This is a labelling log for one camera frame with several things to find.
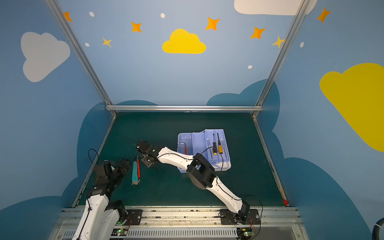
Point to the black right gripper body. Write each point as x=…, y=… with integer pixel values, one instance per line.
x=144, y=152

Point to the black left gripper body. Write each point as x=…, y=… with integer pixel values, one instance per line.
x=123, y=166

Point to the red handle pliers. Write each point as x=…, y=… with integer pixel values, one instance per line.
x=138, y=169

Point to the teal utility knife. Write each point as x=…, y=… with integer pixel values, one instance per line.
x=134, y=174

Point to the white purple tool box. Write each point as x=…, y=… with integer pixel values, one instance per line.
x=197, y=144

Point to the black yellow screwdriver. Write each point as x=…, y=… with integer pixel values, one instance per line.
x=214, y=146

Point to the amber handle screwdriver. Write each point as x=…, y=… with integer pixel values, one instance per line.
x=220, y=148

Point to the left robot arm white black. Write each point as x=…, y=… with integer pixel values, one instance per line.
x=101, y=215

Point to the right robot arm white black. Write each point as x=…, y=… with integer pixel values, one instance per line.
x=202, y=175

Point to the left controller board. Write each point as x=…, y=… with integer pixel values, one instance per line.
x=119, y=232

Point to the controller board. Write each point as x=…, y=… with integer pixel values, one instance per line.
x=119, y=232
x=244, y=234

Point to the right controller board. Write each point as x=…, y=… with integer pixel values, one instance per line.
x=244, y=234

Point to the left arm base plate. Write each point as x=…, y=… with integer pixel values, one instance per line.
x=131, y=218

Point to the aluminium frame crossbar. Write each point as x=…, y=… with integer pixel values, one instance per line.
x=147, y=108

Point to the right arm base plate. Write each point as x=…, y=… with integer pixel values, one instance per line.
x=229, y=218

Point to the left aluminium frame post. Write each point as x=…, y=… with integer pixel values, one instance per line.
x=64, y=24

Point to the aluminium frame post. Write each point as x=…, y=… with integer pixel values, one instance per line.
x=64, y=24
x=284, y=49

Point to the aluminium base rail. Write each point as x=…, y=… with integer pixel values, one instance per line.
x=194, y=222

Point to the right aluminium frame post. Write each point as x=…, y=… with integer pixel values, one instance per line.
x=284, y=49

